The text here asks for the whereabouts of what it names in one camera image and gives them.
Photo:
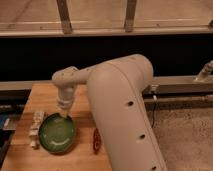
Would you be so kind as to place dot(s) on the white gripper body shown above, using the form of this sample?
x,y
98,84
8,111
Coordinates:
x,y
65,97

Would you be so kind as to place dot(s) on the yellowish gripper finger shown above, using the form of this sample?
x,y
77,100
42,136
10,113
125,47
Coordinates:
x,y
64,113

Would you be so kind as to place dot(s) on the green ceramic bowl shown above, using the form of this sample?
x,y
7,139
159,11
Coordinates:
x,y
57,134

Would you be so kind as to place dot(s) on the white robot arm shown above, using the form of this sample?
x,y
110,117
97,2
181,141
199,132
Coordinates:
x,y
115,95

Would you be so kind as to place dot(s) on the white tube with cap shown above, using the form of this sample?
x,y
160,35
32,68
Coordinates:
x,y
34,128

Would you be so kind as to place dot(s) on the red oblong object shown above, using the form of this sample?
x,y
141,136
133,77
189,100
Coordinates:
x,y
96,141

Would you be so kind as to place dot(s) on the wooden cutting board table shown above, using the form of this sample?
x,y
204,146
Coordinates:
x,y
21,157

